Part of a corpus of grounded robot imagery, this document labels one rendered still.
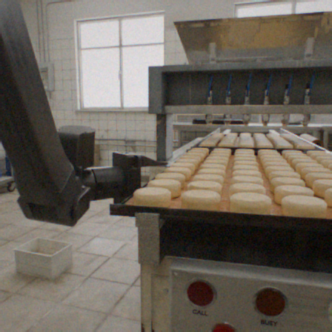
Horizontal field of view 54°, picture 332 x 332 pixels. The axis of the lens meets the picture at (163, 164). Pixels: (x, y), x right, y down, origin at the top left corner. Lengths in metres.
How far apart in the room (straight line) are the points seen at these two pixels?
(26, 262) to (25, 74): 2.02
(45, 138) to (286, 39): 0.92
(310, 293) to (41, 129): 0.35
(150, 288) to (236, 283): 0.13
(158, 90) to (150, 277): 0.77
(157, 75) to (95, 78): 4.05
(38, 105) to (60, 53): 5.05
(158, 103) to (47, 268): 1.41
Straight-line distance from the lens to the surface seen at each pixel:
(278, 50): 1.17
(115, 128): 4.88
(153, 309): 0.49
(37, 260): 2.24
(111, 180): 0.55
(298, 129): 3.60
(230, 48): 1.16
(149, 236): 0.41
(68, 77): 5.30
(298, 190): 0.47
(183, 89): 1.19
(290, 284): 0.41
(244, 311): 0.43
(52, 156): 0.41
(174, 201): 0.46
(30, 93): 0.35
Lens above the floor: 1.03
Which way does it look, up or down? 9 degrees down
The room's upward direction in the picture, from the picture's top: straight up
